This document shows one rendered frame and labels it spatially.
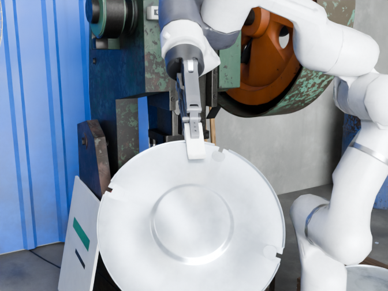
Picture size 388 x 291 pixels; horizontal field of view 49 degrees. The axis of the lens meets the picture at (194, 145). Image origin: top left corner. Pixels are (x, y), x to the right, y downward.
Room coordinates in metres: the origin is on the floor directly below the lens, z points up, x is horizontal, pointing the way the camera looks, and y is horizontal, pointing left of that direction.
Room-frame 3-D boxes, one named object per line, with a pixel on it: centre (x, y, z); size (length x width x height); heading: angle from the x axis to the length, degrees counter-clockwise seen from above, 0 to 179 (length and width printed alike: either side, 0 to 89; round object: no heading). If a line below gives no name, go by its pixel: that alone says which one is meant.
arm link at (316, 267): (1.00, -0.31, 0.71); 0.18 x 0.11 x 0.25; 14
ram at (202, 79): (1.61, 0.04, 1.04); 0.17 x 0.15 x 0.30; 30
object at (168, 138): (1.65, 0.06, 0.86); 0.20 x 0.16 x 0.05; 120
